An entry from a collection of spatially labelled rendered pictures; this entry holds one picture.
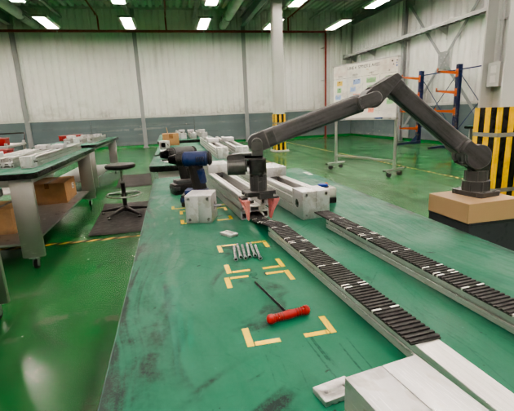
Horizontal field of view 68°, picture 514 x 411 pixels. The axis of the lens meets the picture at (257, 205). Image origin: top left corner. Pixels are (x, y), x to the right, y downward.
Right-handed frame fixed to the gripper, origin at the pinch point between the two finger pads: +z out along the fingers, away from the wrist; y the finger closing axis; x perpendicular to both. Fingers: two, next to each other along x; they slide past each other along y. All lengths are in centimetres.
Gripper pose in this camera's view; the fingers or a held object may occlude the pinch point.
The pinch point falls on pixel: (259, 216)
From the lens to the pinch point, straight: 127.7
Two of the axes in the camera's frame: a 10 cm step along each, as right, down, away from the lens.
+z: 0.4, 9.7, 2.3
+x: 3.0, 2.1, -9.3
